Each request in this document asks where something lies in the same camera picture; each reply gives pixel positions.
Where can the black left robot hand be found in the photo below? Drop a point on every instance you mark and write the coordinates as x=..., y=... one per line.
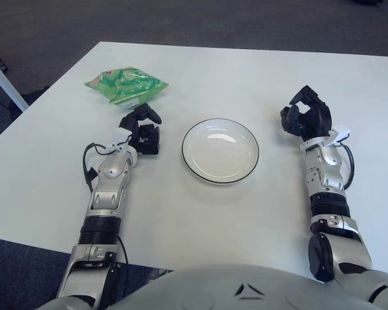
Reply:
x=148, y=142

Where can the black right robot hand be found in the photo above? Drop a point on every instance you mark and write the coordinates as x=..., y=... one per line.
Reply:
x=320, y=119

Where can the green chips snack bag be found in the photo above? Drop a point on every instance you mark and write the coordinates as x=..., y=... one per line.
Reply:
x=126, y=84

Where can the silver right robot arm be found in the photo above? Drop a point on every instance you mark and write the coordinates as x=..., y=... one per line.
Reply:
x=329, y=181

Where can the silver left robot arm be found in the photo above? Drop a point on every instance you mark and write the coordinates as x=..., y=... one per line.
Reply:
x=111, y=168

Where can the white plate black rim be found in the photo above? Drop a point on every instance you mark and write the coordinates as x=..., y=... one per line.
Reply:
x=220, y=151

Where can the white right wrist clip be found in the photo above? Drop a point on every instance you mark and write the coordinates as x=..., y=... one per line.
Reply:
x=341, y=131

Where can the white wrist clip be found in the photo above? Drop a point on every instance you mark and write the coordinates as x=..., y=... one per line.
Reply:
x=341, y=131
x=119, y=134

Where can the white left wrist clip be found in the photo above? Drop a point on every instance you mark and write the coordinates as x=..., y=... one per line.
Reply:
x=119, y=134

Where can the grey robot torso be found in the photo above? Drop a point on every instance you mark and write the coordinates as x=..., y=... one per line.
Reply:
x=194, y=287

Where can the white table leg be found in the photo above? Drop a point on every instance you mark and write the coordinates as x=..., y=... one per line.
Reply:
x=3, y=80

